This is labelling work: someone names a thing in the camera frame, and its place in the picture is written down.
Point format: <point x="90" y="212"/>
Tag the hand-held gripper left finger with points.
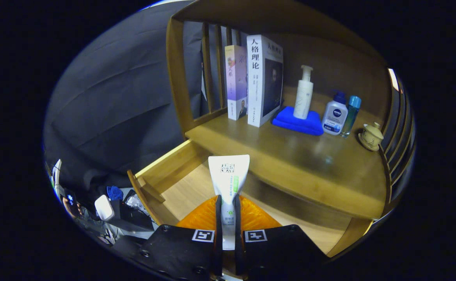
<point x="219" y="242"/>

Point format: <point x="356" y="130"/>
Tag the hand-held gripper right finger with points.
<point x="238" y="249"/>

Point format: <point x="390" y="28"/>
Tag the wooden drawer with black knob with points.
<point x="188" y="191"/>

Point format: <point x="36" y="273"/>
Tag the white squeeze tube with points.
<point x="228" y="179"/>

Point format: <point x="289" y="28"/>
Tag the wooden countertop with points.
<point x="309" y="156"/>

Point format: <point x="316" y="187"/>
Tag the wooden cabinet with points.
<point x="179" y="78"/>

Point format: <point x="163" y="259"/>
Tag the black box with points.
<point x="132" y="218"/>

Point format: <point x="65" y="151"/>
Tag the blue crumpled item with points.
<point x="114" y="192"/>

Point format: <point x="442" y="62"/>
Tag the white box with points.
<point x="103" y="207"/>

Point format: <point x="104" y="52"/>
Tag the blue folded cloth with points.
<point x="290" y="121"/>

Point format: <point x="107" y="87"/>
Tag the white book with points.
<point x="255" y="89"/>

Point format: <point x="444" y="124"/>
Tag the purple book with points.
<point x="235" y="86"/>

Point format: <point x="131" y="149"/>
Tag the white pump bottle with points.
<point x="303" y="101"/>

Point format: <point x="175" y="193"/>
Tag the white bottle with blue cap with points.
<point x="334" y="119"/>

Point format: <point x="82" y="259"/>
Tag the beige lidded teacup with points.
<point x="370" y="136"/>

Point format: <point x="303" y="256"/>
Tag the black backdrop cloth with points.
<point x="114" y="97"/>

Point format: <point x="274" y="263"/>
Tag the teal bottle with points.
<point x="352" y="109"/>

